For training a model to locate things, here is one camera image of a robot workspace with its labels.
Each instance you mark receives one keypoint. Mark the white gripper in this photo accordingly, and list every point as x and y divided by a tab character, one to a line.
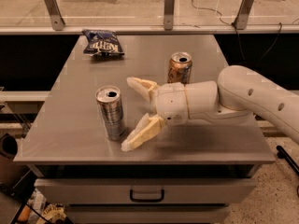
170	101

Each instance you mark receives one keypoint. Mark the silver redbull can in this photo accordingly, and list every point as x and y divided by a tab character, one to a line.
109	103

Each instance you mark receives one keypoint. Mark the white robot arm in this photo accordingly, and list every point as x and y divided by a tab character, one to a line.
237	91

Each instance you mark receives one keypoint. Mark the orange soda can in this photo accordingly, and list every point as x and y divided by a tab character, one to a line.
180	68

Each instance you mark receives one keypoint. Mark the blue chip bag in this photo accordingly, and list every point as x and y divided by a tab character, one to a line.
103	43

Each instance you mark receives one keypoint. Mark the yellow snack bag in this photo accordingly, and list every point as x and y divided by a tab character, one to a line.
53	214

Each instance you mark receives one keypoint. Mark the grey lower drawer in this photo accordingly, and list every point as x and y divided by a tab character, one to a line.
147	214

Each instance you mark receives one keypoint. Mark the grey drawer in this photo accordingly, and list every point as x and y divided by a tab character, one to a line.
116	191
147	214

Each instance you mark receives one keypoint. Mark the grey upper drawer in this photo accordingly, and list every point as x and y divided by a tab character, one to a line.
116	191

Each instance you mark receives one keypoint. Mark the black floor stand leg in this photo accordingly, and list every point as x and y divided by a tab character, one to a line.
283	154

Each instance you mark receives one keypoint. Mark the black round object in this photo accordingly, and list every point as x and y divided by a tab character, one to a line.
8	146

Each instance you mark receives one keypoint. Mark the black drawer handle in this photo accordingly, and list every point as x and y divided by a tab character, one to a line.
140	197

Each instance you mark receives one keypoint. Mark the middle metal bracket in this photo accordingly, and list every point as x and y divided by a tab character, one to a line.
169	14

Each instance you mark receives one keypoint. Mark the metal bracket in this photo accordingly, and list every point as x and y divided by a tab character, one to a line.
169	14
242	17
56	19

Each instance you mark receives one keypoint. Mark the left metal bracket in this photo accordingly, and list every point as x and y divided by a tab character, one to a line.
56	19

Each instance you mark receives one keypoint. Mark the right metal bracket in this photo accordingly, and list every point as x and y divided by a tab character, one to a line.
242	17

